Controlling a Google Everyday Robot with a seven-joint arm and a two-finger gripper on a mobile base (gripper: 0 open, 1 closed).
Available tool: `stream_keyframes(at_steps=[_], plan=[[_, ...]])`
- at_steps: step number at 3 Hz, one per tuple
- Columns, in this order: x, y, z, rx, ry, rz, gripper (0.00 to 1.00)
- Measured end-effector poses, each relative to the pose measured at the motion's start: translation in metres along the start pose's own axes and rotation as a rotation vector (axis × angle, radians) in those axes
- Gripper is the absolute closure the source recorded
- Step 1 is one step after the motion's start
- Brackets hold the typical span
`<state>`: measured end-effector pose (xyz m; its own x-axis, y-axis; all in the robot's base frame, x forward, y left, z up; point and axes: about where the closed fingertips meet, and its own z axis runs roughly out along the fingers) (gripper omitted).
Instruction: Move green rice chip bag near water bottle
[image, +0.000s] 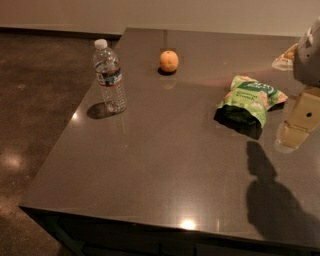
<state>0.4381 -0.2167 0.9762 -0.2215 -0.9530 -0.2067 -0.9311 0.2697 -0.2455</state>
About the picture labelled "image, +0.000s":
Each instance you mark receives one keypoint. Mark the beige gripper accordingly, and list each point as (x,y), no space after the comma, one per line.
(308,65)

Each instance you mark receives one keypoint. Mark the green rice chip bag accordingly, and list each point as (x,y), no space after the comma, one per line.
(249,100)

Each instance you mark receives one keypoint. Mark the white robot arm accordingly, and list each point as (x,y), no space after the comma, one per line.
(303,59)

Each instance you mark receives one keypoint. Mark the clear plastic water bottle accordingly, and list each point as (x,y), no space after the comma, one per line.
(109,76)

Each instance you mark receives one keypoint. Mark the clear plastic snack package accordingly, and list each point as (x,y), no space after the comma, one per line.
(285,61)

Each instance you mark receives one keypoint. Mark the orange fruit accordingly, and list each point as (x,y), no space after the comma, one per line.
(169,61)

